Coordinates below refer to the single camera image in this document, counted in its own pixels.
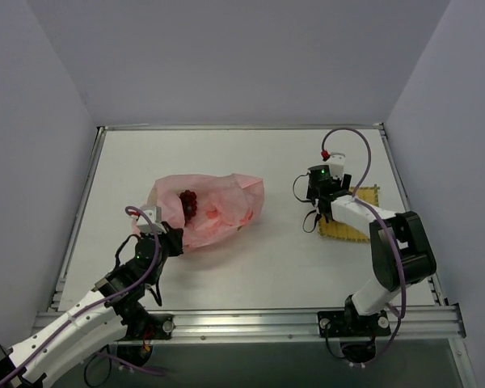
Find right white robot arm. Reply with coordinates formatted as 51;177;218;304
304;164;437;334

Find aluminium front rail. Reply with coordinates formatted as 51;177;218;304
26;305;466;344

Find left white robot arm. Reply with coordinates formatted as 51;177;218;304
0;223;183;387

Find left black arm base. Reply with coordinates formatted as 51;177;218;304
116;313;175;366

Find dark red fake grapes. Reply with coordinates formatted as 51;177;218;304
179;190;197;223

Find yellow bamboo mat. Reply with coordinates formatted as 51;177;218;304
316;185;380;243

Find pink plastic bag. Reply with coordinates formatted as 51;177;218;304
142;174;264;253

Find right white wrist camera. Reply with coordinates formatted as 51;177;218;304
321;150;345;179

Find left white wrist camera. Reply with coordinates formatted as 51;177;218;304
133;205;166;234

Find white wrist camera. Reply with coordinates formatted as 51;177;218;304
133;205;166;234
321;150;345;179

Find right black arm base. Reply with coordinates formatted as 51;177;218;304
317;310;391;365

